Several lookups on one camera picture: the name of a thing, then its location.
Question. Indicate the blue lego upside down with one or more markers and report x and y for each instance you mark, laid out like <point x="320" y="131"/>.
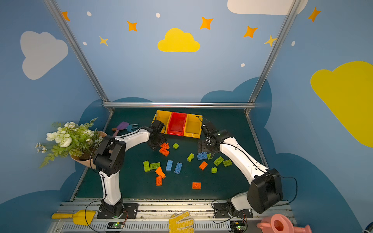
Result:
<point x="202" y="156"/>

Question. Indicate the right circuit board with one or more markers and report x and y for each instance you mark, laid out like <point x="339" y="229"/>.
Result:
<point x="237" y="226"/>

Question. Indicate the green lego far right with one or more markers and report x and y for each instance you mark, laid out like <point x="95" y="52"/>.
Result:
<point x="227" y="163"/>

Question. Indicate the green lego left upside-down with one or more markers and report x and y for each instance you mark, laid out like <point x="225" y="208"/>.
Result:
<point x="154" y="166"/>

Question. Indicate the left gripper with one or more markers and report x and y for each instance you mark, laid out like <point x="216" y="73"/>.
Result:
<point x="157" y="139"/>

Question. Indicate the right yellow bin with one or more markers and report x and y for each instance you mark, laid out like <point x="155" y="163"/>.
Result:
<point x="193" y="126"/>

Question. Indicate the flower pot with plant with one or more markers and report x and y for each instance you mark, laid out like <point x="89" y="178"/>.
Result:
<point x="78" y="141"/>

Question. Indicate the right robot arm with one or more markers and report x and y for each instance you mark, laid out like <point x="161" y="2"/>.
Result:
<point x="265" y="188"/>

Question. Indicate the pink watering can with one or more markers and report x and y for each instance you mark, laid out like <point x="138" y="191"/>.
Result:
<point x="279" y="223"/>

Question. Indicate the purple toy shovel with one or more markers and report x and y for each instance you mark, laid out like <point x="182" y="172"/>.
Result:
<point x="122" y="126"/>

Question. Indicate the long green lego right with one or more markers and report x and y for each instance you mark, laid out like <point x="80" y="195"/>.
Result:
<point x="218" y="161"/>

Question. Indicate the blue lego left studs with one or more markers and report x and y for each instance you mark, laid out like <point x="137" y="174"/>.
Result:
<point x="169" y="165"/>

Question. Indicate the long orange lego assembly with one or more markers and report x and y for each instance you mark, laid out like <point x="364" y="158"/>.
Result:
<point x="165" y="146"/>

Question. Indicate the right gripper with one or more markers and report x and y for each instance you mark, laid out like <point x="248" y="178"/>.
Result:
<point x="206" y="145"/>

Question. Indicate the orange lego front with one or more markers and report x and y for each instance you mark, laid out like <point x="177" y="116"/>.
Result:
<point x="196" y="186"/>

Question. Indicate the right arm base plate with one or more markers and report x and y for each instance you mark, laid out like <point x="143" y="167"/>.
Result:
<point x="226" y="210"/>

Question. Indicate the green lego studs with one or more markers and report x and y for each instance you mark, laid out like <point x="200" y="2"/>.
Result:
<point x="146" y="166"/>

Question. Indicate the blue toy rake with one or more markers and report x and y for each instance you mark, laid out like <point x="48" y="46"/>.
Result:
<point x="132" y="127"/>

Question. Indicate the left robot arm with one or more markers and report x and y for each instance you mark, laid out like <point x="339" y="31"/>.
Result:
<point x="109" y="159"/>

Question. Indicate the red middle bin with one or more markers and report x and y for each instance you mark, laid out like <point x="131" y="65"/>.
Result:
<point x="176" y="124"/>

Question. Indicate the yellow-green lego centre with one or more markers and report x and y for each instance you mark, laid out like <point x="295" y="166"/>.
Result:
<point x="190" y="157"/>

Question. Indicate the orange curved lego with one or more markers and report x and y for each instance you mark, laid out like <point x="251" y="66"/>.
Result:
<point x="160" y="172"/>

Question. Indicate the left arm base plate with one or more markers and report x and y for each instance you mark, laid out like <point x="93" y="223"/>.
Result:
<point x="118" y="211"/>

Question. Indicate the left yellow bin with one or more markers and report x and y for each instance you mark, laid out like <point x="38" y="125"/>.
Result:
<point x="164" y="117"/>

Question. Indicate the yellow toy shovel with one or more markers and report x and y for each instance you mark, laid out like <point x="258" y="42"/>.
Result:
<point x="82" y="217"/>

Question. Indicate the circuit board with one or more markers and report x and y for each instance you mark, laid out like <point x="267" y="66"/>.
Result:
<point x="237" y="226"/>
<point x="115" y="225"/>

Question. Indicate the left circuit board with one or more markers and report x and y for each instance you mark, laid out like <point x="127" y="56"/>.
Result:
<point x="115" y="225"/>

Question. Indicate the yellow bin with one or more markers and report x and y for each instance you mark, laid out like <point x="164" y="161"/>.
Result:
<point x="193" y="126"/>
<point x="164" y="117"/>

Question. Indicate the blue lego left upside-down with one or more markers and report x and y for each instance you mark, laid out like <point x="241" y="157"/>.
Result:
<point x="178" y="168"/>

